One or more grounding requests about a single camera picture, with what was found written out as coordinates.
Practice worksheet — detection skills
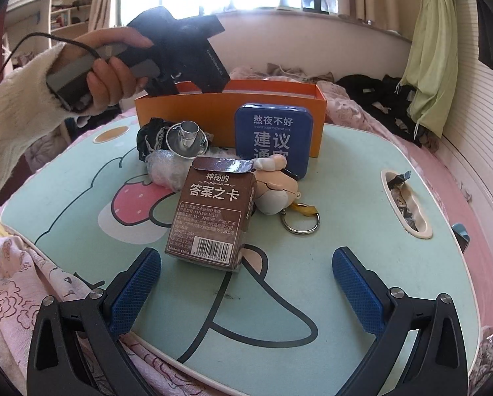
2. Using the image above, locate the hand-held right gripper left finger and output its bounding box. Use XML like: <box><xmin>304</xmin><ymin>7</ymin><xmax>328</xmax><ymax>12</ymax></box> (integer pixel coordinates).
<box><xmin>26</xmin><ymin>247</ymin><xmax>162</xmax><ymax>396</ymax></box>

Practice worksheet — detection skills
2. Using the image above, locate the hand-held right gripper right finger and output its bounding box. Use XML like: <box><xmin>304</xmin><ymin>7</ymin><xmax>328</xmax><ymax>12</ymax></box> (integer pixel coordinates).
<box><xmin>331</xmin><ymin>247</ymin><xmax>468</xmax><ymax>396</ymax></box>

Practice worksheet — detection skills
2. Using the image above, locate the orange cardboard box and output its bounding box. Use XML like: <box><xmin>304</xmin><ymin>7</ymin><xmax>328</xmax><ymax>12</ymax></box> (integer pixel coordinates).
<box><xmin>134</xmin><ymin>79</ymin><xmax>327</xmax><ymax>159</ymax></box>

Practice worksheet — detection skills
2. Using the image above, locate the blue tin box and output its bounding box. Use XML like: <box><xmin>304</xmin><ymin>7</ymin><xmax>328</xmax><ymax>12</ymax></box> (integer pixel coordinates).
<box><xmin>234</xmin><ymin>102</ymin><xmax>315</xmax><ymax>180</ymax></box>

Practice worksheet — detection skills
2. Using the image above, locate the green cartoon printed desktop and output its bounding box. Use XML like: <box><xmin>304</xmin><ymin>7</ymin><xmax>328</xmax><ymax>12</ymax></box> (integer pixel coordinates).
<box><xmin>0</xmin><ymin>109</ymin><xmax>468</xmax><ymax>376</ymax></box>

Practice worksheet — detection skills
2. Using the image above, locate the person's left hand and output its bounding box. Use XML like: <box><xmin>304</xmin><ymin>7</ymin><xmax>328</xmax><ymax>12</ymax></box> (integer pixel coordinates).
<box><xmin>71</xmin><ymin>26</ymin><xmax>154</xmax><ymax>113</ymax></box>

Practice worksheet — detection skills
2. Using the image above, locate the black sock in box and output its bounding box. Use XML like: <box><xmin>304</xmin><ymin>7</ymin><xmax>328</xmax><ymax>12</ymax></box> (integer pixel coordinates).
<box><xmin>136</xmin><ymin>117</ymin><xmax>174</xmax><ymax>161</ymax></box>

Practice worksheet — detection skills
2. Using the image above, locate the beige patterned wrapper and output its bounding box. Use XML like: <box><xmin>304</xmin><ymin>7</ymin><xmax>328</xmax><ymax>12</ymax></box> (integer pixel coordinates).
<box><xmin>389</xmin><ymin>183</ymin><xmax>416</xmax><ymax>215</ymax></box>

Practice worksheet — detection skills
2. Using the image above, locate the brown card box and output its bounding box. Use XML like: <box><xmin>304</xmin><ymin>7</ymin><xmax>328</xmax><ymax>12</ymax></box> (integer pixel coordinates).
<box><xmin>166</xmin><ymin>157</ymin><xmax>257</xmax><ymax>273</ymax></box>

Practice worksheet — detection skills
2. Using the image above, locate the blue cup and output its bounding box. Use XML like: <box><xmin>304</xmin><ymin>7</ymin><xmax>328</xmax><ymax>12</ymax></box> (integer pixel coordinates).
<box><xmin>452</xmin><ymin>223</ymin><xmax>471</xmax><ymax>252</ymax></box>

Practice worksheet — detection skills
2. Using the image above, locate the pink cartoon printed blanket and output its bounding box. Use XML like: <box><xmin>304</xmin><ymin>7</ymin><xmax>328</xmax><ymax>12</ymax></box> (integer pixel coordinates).
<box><xmin>0</xmin><ymin>235</ymin><xmax>181</xmax><ymax>396</ymax></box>

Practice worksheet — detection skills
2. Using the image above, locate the bubble wrap bundle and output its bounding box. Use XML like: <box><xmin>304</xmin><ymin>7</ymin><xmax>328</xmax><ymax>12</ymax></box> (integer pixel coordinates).
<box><xmin>145</xmin><ymin>148</ymin><xmax>235</xmax><ymax>192</ymax></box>

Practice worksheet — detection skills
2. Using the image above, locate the pink floral quilt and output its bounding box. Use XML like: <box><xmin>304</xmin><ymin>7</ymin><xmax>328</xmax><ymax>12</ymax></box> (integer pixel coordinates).
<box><xmin>226</xmin><ymin>63</ymin><xmax>379</xmax><ymax>126</ymax></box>

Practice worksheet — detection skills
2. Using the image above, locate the black clothes pile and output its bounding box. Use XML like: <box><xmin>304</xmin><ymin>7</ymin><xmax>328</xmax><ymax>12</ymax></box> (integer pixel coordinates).
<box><xmin>337</xmin><ymin>73</ymin><xmax>431</xmax><ymax>147</ymax></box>

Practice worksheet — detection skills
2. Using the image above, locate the white slatted panel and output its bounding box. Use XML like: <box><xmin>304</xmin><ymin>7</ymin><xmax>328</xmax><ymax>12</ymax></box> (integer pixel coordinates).
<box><xmin>436</xmin><ymin>0</ymin><xmax>493</xmax><ymax>223</ymax></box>

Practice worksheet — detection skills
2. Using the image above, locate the green hanging cloth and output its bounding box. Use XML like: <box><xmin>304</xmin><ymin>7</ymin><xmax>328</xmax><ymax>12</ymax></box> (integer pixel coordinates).
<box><xmin>401</xmin><ymin>0</ymin><xmax>457</xmax><ymax>139</ymax></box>

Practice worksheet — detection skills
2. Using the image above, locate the white wall shelf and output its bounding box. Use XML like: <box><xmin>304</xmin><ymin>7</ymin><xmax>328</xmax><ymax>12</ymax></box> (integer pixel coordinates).
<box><xmin>7</xmin><ymin>0</ymin><xmax>94</xmax><ymax>50</ymax></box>

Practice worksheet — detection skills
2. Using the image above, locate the beige figure keychain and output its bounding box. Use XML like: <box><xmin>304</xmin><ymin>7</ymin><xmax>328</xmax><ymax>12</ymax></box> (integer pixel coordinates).
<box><xmin>250</xmin><ymin>152</ymin><xmax>321</xmax><ymax>236</ymax></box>

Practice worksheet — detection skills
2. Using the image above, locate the black cable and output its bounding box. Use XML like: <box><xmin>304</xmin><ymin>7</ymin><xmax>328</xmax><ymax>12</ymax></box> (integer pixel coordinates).
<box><xmin>0</xmin><ymin>32</ymin><xmax>103</xmax><ymax>120</ymax></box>

